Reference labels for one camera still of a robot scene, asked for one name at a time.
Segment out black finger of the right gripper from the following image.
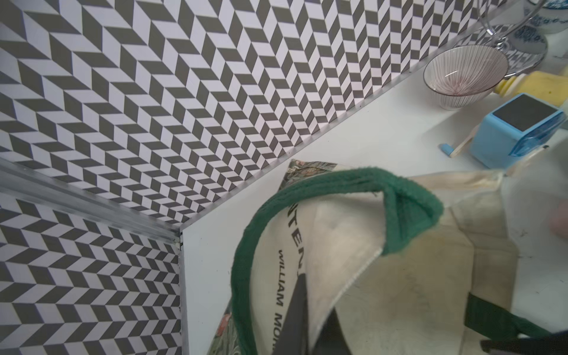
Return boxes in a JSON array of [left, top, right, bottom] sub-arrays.
[[481, 331, 568, 355]]

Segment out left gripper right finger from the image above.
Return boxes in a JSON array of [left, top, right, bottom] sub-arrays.
[[312, 309, 351, 355]]

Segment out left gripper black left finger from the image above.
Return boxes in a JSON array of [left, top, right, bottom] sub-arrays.
[[273, 274, 308, 355]]

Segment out cream tote bag green handles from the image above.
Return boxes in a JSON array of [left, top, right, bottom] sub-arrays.
[[209, 160, 554, 354]]

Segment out blue pencil sharpener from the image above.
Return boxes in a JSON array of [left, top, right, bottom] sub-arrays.
[[439, 93, 567, 170]]

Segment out pink ceramic bowl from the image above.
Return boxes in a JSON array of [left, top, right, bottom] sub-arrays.
[[423, 45, 509, 110]]

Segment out clear glass mug tree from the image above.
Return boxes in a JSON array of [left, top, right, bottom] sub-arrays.
[[456, 1, 548, 78]]

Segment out blue white ceramic bowl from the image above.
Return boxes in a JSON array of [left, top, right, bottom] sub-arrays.
[[528, 0, 567, 34]]

